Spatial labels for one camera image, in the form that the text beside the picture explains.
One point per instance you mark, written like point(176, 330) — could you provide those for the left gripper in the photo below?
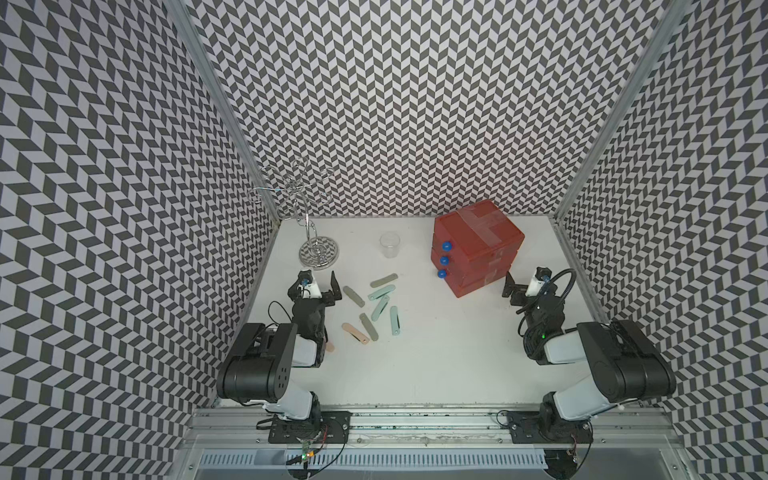
point(329, 297)

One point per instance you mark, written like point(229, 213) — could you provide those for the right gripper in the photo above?
point(518, 293)

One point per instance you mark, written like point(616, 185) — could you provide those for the red top drawer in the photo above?
point(480, 231)

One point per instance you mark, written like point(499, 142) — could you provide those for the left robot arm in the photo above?
point(258, 366)

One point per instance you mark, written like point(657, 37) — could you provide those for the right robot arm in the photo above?
point(624, 365)

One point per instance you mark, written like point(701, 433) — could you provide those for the red drawer cabinet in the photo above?
point(463, 278)

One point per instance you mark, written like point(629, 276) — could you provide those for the olive knife left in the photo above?
point(354, 296)

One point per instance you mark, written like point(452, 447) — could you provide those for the olive knife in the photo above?
point(384, 280)
point(369, 327)
point(354, 296)

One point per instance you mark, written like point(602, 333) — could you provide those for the mint knife upper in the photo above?
point(381, 292)

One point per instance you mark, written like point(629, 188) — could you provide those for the mint knife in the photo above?
point(395, 321)
point(380, 307)
point(381, 292)

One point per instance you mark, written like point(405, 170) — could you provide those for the mint knife middle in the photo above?
point(380, 307)

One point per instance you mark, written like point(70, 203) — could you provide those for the olive knife top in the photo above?
point(384, 280)

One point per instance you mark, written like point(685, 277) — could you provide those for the olive knife lower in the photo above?
point(369, 327)

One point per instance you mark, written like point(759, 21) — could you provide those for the clear plastic cup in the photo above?
point(390, 243)

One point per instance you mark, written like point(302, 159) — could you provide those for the mint knife right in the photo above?
point(395, 321)

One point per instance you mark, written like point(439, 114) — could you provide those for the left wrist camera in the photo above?
point(308, 286)

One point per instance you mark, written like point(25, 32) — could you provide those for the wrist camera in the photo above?
point(541, 277)
point(308, 286)

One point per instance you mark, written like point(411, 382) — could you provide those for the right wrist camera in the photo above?
point(541, 277)

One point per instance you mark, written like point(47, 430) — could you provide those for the wire mug tree stand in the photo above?
point(302, 190)

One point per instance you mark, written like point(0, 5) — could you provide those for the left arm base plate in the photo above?
point(331, 427)

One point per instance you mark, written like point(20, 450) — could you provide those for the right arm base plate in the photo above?
point(528, 427)

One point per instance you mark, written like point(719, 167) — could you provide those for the aluminium front rail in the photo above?
point(430, 427)

